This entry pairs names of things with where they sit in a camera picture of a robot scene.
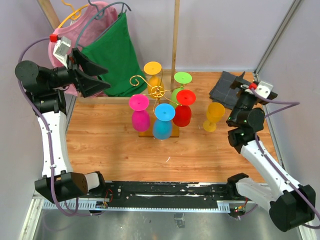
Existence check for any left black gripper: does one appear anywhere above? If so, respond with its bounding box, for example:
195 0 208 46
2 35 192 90
47 48 111 97

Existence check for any pink wine glass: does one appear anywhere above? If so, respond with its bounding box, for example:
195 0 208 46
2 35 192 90
129 94 150 132

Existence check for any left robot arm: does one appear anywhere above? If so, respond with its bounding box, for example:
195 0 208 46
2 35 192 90
15 47 110 203

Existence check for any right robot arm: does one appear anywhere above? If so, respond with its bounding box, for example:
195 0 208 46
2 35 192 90
226 75 320 232

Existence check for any red wine glass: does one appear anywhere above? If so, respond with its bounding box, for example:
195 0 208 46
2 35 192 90
172 89 196 127

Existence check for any green wine glass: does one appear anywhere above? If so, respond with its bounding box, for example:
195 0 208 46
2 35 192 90
170 71 192 109

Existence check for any orange yellow wine glass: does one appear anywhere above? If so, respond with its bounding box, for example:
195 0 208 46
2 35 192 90
143 61 164 94

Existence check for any amber rack base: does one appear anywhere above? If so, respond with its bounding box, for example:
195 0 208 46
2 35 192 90
138 124 180 138

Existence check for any blue wine glass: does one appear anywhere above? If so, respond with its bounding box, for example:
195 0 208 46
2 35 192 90
152 103 176 140

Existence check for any grey folded cloth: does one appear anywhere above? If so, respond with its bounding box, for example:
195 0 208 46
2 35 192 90
209 71 240 110

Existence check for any green shirt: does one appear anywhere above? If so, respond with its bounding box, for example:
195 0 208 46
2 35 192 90
82 13 147 97

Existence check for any pink shirt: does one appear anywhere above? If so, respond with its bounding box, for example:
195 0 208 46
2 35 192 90
47 1 118 98

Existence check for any yellow clothes hanger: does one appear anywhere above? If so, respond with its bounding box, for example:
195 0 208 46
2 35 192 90
57 0 89 29

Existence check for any aluminium corner profile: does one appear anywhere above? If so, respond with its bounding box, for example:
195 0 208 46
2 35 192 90
253 0 303 78

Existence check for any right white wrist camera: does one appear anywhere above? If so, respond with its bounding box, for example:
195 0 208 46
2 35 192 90
253 81 274 99

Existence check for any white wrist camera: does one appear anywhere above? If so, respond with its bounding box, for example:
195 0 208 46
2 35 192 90
253 81 274 99
53 36 72 67

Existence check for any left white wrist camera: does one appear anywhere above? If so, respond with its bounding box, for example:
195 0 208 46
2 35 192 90
53 36 72 67

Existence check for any gold wire glass rack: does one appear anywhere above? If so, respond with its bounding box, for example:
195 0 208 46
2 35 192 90
129 69 184 112

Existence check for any wooden frame post left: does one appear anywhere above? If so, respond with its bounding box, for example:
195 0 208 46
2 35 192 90
37 0 61 30

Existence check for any wooden frame post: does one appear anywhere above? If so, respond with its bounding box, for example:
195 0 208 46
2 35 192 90
170 0 180 89
37 0 61 30

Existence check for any wooden frame post centre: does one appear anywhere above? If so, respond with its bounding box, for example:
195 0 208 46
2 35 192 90
170 0 180 89

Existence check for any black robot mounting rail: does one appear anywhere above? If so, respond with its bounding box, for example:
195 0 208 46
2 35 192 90
88 181 248 213

